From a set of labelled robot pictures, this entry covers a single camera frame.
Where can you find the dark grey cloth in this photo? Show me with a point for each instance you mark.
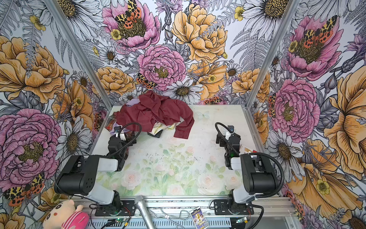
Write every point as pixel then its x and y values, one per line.
pixel 156 135

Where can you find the aluminium corner post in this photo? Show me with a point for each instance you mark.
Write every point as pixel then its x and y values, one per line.
pixel 64 26
pixel 278 36

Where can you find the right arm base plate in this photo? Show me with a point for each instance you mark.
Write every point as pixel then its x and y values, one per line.
pixel 222 207

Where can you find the silver microphone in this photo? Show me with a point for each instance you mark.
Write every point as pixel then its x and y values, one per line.
pixel 140 204

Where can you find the right aluminium corner post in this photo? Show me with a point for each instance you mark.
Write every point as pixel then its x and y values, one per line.
pixel 278 36

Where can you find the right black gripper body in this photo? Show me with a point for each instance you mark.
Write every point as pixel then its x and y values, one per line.
pixel 223 143

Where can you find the pink plush doll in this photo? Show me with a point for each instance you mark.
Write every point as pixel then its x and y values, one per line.
pixel 66 216

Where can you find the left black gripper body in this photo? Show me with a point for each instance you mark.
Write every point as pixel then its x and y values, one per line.
pixel 128 140

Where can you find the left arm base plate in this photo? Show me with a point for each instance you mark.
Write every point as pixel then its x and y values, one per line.
pixel 127 209

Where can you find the red plaid cloth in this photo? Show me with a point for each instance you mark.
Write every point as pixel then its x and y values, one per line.
pixel 110 123

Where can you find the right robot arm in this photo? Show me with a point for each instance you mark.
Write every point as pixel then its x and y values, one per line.
pixel 258 177

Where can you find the aluminium front rail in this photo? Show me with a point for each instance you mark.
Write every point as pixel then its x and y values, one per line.
pixel 174 213

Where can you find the green circuit board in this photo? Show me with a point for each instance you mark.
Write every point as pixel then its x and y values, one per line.
pixel 118 221

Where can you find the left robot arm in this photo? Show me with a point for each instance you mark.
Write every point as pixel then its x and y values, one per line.
pixel 78 176

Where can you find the maroon button shirt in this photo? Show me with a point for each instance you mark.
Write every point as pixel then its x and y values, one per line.
pixel 153 108

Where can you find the purple card packet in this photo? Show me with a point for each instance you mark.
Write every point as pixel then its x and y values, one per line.
pixel 199 220

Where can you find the pastel floral cloth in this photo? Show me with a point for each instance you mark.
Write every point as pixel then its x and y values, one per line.
pixel 160 126

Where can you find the left aluminium corner post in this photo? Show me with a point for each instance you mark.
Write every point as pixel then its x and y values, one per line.
pixel 64 26

